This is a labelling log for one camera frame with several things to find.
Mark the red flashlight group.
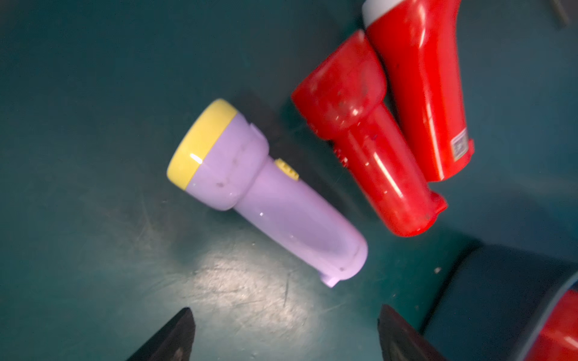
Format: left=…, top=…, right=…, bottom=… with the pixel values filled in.
left=525, top=290, right=577, bottom=361

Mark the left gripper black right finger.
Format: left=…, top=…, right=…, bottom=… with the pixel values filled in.
left=377, top=305, right=446, bottom=361

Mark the teal plastic storage box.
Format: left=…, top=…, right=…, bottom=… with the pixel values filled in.
left=424, top=245, right=577, bottom=360

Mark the purple flashlight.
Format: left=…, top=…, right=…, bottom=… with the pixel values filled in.
left=166, top=99, right=368, bottom=287

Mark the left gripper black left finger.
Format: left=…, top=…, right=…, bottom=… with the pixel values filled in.
left=127, top=308, right=196, bottom=361

